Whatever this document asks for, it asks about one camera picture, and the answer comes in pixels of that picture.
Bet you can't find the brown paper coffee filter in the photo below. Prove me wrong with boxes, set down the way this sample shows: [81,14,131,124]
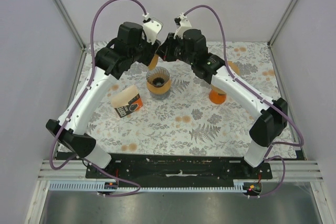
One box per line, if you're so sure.
[148,54,159,71]

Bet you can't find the orange glass carafe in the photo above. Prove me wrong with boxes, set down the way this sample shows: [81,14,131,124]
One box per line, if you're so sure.
[208,89,227,104]

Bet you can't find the purple cable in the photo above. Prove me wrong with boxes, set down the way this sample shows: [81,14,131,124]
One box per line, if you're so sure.
[183,5,305,199]
[49,0,149,198]

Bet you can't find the white slotted cable duct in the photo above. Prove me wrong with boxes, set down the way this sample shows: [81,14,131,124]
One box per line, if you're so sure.
[49,180,247,193]

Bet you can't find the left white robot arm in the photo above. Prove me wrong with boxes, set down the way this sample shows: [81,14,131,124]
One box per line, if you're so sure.
[46,19,162,178]

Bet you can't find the grey glass dripper cone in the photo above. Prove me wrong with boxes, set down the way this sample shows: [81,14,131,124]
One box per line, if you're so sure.
[146,67,170,88]

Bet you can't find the aluminium frame rail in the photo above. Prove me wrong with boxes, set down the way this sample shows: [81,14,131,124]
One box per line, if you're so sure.
[37,160,323,182]

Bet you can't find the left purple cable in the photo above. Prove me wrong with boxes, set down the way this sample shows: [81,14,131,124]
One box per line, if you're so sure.
[49,0,149,198]

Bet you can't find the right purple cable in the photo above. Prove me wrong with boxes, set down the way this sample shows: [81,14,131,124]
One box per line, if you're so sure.
[183,5,305,199]

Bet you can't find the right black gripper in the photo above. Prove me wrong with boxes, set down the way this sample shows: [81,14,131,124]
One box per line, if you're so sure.
[156,33,195,66]

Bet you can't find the coffee filter package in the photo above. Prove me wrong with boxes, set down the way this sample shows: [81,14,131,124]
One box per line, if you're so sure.
[111,85,143,118]

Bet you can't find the floral tablecloth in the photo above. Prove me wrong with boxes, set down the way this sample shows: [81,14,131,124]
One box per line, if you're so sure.
[58,40,297,158]

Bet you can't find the black mounting base plate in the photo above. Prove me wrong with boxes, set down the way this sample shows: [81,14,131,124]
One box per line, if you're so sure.
[85,153,272,186]

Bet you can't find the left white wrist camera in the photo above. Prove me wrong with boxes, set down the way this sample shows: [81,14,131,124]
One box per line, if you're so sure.
[142,13,163,45]

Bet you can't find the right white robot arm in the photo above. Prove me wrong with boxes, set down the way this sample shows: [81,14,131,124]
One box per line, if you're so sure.
[156,29,288,179]

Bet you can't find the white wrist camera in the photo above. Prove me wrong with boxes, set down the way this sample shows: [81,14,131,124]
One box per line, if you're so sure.
[142,13,163,45]
[174,13,192,39]

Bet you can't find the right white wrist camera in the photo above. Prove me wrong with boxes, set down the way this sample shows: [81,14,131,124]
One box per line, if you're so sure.
[174,13,192,39]

